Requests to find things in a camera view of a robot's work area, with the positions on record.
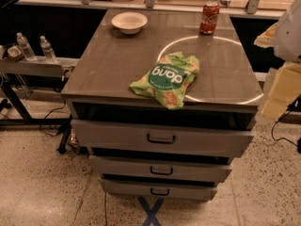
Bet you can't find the middle grey drawer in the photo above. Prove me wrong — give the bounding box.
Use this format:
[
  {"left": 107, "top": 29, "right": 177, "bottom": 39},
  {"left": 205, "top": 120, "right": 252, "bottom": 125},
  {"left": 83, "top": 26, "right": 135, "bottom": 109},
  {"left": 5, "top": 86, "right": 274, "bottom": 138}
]
[{"left": 88, "top": 155, "right": 232, "bottom": 183}]

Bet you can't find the left clear water bottle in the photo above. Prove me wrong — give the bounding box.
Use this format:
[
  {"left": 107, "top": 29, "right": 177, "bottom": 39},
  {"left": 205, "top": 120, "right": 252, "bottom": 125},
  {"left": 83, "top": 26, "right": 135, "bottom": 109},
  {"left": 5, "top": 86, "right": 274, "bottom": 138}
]
[{"left": 17, "top": 32, "right": 37, "bottom": 61}]

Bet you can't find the black cable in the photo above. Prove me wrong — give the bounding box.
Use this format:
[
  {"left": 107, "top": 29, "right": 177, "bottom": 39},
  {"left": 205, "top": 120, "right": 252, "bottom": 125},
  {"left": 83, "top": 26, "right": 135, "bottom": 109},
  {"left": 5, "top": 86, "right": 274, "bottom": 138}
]
[
  {"left": 39, "top": 99, "right": 71, "bottom": 137},
  {"left": 270, "top": 98, "right": 301, "bottom": 153}
]

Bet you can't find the bottom grey drawer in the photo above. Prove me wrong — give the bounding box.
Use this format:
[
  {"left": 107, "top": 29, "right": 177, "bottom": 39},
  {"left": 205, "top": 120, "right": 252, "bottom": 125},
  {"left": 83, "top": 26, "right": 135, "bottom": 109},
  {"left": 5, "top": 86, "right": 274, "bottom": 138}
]
[{"left": 101, "top": 179, "right": 217, "bottom": 202}]

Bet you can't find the black cable on right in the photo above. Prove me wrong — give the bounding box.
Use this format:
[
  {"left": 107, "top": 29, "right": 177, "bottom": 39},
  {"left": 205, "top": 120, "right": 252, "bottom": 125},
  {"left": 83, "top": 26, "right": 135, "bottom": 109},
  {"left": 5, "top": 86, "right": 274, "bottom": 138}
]
[{"left": 270, "top": 98, "right": 301, "bottom": 153}]

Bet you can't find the top grey drawer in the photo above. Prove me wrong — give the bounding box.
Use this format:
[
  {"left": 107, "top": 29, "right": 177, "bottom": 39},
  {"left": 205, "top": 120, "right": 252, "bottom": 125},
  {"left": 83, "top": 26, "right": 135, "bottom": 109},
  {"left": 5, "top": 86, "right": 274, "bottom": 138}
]
[{"left": 71, "top": 120, "right": 253, "bottom": 157}]

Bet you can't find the blue tape cross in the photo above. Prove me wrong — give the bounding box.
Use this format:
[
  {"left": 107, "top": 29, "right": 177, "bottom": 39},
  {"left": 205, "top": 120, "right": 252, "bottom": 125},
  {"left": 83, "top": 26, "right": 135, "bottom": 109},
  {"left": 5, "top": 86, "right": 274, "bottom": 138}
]
[{"left": 138, "top": 196, "right": 164, "bottom": 226}]

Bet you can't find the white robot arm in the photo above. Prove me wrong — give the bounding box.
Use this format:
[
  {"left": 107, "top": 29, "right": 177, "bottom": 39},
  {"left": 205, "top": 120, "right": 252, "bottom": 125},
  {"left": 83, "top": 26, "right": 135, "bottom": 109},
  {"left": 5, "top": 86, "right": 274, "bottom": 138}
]
[{"left": 274, "top": 0, "right": 301, "bottom": 62}]

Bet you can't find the black cable on left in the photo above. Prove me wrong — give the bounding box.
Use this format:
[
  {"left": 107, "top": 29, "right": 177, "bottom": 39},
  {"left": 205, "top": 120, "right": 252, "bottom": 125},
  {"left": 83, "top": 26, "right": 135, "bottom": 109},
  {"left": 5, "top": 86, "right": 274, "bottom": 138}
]
[{"left": 39, "top": 99, "right": 71, "bottom": 137}]

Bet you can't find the clear water bottle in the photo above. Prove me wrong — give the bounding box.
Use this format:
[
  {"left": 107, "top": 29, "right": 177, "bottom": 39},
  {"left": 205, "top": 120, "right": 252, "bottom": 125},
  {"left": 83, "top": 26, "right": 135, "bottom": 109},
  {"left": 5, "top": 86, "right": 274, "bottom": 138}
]
[
  {"left": 40, "top": 36, "right": 57, "bottom": 63},
  {"left": 17, "top": 32, "right": 37, "bottom": 61}
]

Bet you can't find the green rice chip bag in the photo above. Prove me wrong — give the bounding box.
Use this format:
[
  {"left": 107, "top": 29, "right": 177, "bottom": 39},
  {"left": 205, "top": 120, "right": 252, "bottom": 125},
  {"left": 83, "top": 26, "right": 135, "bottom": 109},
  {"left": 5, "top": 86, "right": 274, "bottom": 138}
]
[{"left": 130, "top": 52, "right": 199, "bottom": 110}]

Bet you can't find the white bowl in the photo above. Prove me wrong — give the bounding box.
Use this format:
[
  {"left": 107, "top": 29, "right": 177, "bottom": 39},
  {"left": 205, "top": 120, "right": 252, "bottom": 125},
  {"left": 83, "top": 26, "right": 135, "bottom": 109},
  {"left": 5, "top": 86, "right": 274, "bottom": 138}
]
[{"left": 112, "top": 12, "right": 148, "bottom": 35}]

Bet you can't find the red soda can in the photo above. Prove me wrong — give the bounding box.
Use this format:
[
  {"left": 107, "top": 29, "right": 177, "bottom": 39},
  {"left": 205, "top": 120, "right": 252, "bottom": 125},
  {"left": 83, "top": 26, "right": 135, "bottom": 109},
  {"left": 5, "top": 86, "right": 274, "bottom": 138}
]
[{"left": 199, "top": 1, "right": 219, "bottom": 35}]

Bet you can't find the grey drawer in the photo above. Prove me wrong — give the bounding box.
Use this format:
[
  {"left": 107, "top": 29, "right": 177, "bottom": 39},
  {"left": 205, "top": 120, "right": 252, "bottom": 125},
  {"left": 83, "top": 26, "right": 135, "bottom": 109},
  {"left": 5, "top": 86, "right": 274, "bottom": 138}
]
[
  {"left": 71, "top": 120, "right": 253, "bottom": 157},
  {"left": 101, "top": 179, "right": 217, "bottom": 202},
  {"left": 88, "top": 155, "right": 232, "bottom": 183}
]

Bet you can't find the right clear water bottle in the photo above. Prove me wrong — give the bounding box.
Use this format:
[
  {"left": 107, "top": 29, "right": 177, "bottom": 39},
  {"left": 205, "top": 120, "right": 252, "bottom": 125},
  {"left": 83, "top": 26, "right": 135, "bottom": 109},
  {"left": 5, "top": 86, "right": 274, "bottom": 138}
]
[{"left": 40, "top": 36, "right": 57, "bottom": 63}]

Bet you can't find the grey side table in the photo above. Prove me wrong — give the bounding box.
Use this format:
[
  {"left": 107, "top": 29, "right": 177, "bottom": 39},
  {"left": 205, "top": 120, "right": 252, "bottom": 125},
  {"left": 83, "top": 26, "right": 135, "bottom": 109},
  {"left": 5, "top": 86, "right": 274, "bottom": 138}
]
[{"left": 0, "top": 56, "right": 78, "bottom": 153}]

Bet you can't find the small container on side table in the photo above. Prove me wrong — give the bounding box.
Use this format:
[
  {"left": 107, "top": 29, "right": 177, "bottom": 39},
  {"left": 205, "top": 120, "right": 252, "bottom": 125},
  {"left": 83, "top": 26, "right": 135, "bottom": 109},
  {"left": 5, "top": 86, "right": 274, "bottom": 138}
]
[{"left": 2, "top": 44, "right": 24, "bottom": 62}]

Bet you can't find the grey drawer cabinet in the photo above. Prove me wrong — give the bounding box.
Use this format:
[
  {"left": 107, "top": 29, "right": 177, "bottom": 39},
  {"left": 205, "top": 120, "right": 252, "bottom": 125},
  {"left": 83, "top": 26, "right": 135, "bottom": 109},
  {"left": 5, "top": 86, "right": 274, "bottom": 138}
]
[{"left": 62, "top": 10, "right": 262, "bottom": 201}]

